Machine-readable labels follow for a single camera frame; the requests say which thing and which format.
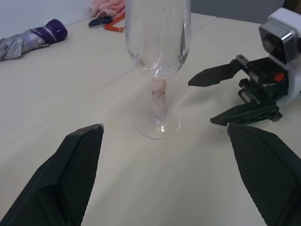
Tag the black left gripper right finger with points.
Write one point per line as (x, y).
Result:
(270, 174)

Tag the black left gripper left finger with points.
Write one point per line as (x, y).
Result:
(58, 179)

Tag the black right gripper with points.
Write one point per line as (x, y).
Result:
(263, 82)

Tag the clear wine glass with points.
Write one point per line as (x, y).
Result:
(160, 106)

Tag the orange hacksaw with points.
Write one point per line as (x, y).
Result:
(113, 27)

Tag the folded silver purple umbrella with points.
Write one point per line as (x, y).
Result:
(28, 40)

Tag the pink fluffy cloth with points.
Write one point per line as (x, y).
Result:
(108, 5)

